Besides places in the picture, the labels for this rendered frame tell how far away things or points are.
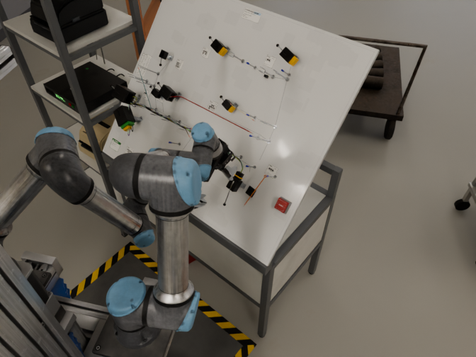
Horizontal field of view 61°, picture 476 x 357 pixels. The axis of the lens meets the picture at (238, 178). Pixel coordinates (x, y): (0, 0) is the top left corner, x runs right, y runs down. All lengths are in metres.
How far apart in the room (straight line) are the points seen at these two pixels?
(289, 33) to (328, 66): 0.24
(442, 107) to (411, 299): 2.25
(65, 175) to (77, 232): 2.01
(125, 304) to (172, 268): 0.19
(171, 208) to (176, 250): 0.14
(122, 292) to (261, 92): 1.09
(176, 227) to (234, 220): 0.89
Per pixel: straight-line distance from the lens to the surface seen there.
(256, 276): 2.08
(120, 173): 1.01
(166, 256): 1.10
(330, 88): 1.78
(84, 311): 1.63
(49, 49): 2.25
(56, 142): 1.33
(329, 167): 2.12
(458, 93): 4.89
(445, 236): 3.37
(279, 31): 1.94
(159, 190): 0.98
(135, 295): 1.23
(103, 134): 2.62
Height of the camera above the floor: 2.46
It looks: 47 degrees down
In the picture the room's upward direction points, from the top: straight up
